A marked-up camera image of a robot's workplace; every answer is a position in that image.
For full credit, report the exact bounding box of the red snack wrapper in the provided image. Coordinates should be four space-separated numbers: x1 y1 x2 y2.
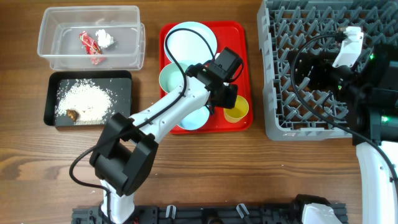
79 31 105 65

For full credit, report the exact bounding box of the black waste tray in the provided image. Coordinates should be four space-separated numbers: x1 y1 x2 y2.
44 70 132 128

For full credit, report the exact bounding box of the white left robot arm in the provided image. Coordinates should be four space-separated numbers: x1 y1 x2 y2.
90 47 244 223

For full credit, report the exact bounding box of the light blue plate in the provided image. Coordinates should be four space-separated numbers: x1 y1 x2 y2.
164 21 218 64

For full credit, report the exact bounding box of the mint green bowl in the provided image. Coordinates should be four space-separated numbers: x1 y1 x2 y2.
159 63 183 93

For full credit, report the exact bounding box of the grey dishwasher rack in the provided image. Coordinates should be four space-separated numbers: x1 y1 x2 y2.
257 1 397 141

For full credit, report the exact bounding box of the clear plastic waste bin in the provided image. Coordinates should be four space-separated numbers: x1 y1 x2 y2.
37 6 146 71

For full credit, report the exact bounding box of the red plastic tray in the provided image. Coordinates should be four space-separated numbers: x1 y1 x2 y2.
159 21 254 133

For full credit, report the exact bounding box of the yellow plastic cup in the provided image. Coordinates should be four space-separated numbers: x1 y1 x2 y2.
223 95 249 123

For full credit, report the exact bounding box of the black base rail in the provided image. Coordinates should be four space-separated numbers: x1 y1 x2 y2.
71 203 348 224

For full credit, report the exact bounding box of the brown food scrap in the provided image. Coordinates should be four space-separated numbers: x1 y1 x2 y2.
67 110 79 123

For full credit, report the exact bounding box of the crumpled white tissue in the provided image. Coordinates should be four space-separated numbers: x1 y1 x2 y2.
95 29 114 48

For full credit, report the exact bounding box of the white rice pile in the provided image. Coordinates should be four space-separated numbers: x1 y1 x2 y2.
55 78 117 125

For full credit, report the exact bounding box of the light blue bowl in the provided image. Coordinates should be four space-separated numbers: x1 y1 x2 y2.
178 106 210 131

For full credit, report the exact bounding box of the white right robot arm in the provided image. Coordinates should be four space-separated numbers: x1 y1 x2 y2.
287 44 397 223

